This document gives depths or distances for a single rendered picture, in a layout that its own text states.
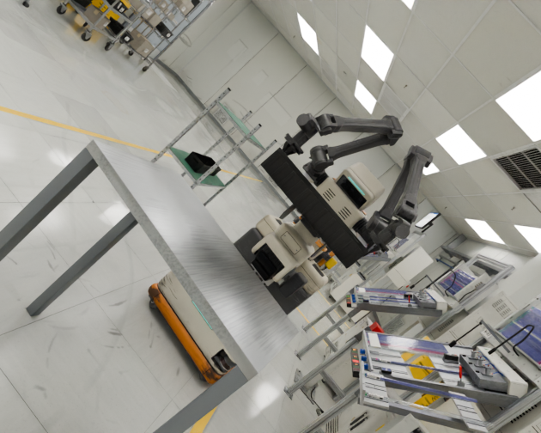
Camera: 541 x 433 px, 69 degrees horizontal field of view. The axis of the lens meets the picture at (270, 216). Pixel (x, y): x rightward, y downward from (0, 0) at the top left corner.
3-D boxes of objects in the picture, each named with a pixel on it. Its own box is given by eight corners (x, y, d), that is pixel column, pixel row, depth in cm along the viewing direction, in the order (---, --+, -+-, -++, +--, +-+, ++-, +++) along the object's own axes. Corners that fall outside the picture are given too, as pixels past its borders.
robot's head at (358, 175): (346, 176, 214) (361, 158, 202) (372, 205, 209) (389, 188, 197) (330, 185, 205) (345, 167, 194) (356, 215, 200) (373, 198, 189)
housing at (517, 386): (507, 408, 196) (510, 381, 196) (473, 368, 245) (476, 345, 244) (524, 411, 195) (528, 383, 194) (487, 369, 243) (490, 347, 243)
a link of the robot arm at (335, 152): (402, 146, 195) (395, 130, 199) (404, 131, 183) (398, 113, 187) (315, 172, 200) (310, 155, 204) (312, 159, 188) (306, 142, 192)
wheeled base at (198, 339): (195, 281, 282) (221, 259, 279) (248, 356, 268) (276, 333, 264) (141, 290, 218) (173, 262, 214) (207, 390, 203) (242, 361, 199)
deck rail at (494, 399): (369, 384, 205) (371, 372, 205) (369, 382, 207) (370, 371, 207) (517, 410, 194) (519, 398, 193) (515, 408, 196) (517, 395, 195)
